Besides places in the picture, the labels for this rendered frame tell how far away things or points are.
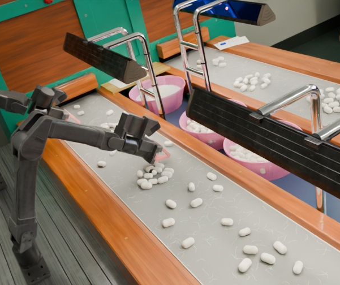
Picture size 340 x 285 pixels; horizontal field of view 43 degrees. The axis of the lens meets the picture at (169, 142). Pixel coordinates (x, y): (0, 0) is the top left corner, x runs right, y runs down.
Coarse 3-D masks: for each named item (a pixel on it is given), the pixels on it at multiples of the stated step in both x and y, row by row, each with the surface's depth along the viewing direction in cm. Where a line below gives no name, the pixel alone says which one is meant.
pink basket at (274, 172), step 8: (280, 120) 151; (224, 144) 146; (232, 144) 151; (240, 160) 136; (248, 168) 137; (256, 168) 135; (264, 168) 135; (272, 168) 134; (280, 168) 135; (264, 176) 138; (272, 176) 138; (280, 176) 139
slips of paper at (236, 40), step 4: (236, 36) 237; (244, 36) 234; (228, 40) 234; (232, 40) 233; (236, 40) 231; (240, 40) 230; (244, 40) 229; (216, 44) 233; (220, 44) 230; (224, 44) 230; (228, 44) 229; (232, 44) 228; (236, 44) 226; (220, 48) 227; (224, 48) 225
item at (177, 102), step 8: (160, 80) 211; (168, 80) 210; (176, 80) 207; (136, 88) 207; (136, 96) 206; (168, 96) 189; (176, 96) 192; (152, 104) 191; (168, 104) 192; (176, 104) 195; (152, 112) 195; (168, 112) 195
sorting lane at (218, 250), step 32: (96, 96) 215; (96, 160) 161; (128, 160) 156; (192, 160) 147; (128, 192) 139; (160, 192) 135; (192, 192) 132; (224, 192) 129; (160, 224) 123; (192, 224) 120; (256, 224) 114; (288, 224) 112; (192, 256) 110; (224, 256) 107; (256, 256) 105; (288, 256) 103; (320, 256) 101
